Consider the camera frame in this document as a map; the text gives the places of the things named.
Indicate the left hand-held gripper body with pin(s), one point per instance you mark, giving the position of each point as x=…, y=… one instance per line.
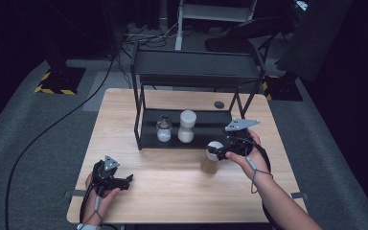
x=105, y=174

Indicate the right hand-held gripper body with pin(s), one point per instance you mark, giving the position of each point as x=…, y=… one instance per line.
x=238, y=145

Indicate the glass jar of brown powder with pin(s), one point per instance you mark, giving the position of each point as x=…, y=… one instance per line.
x=211, y=161

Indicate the black two-tier metal rack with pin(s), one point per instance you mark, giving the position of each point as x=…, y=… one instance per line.
x=195, y=68

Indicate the person's right hand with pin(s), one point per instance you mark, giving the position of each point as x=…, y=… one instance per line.
x=252, y=159

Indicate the person's left hand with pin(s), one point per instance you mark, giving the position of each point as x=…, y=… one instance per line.
x=103, y=204

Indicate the white-lidded jar of white powder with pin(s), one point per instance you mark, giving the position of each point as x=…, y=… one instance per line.
x=187, y=126

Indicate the black round table grommet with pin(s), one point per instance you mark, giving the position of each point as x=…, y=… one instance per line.
x=218, y=104

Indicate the small glass shaker white powder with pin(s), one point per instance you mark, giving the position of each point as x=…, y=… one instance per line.
x=164, y=129

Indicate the yellow-black striped stand base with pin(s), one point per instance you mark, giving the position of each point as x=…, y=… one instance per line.
x=282, y=89
x=60, y=80

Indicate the black office chair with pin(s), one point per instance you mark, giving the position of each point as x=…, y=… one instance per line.
x=246, y=32

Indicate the dark tilted panel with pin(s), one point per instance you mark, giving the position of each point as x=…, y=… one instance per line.
x=313, y=41

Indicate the white metal stand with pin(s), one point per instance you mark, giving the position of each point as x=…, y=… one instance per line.
x=215, y=12

